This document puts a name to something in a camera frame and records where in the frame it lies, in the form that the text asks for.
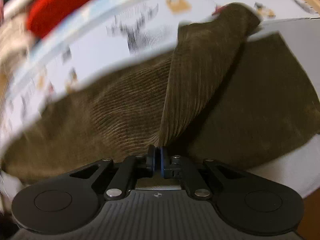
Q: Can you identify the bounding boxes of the brown corduroy pants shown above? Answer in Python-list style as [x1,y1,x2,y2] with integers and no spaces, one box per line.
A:
[1,3,319,184]

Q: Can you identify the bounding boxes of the grey blanket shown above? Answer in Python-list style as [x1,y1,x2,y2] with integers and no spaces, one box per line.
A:
[249,18,319,198]

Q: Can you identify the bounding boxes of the beige garment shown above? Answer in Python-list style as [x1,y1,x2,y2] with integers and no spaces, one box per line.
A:
[1,12,37,73]

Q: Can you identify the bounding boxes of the printed light blue bedsheet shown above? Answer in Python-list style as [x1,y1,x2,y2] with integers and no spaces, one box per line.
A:
[1,0,319,146]

